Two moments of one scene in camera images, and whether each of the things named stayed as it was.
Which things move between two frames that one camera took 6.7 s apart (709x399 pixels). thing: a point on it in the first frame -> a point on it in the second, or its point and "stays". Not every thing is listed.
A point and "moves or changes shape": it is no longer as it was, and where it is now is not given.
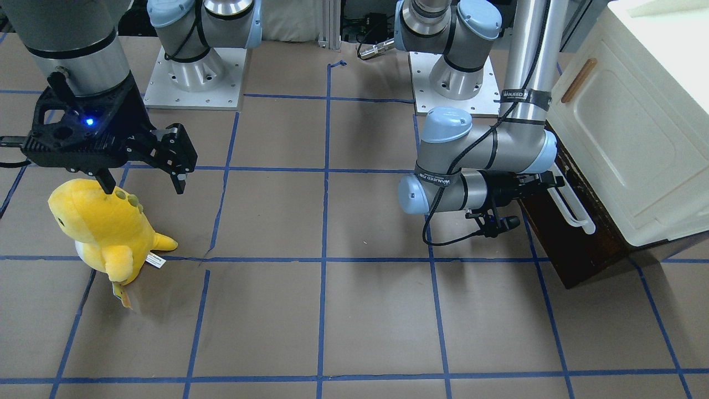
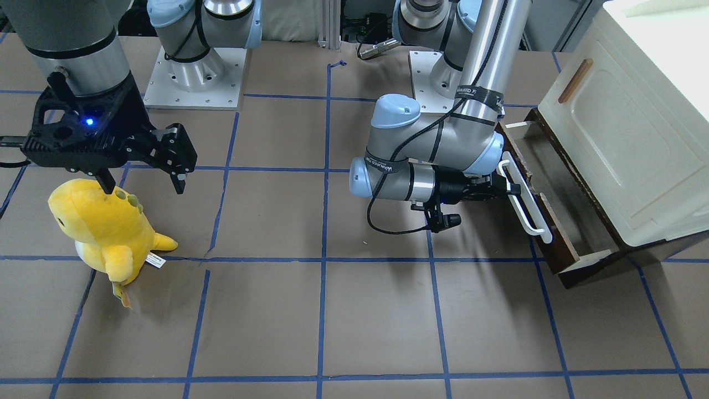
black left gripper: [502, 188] -> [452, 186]
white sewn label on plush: [155, 260] stays
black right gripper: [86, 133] stays
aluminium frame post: [329, 37] stays
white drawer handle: [582, 220] -> [524, 203]
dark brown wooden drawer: [575, 252] moves or changes shape
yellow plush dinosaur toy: [113, 233] stays
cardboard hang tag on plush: [119, 291] stays
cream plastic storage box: [631, 106] stays
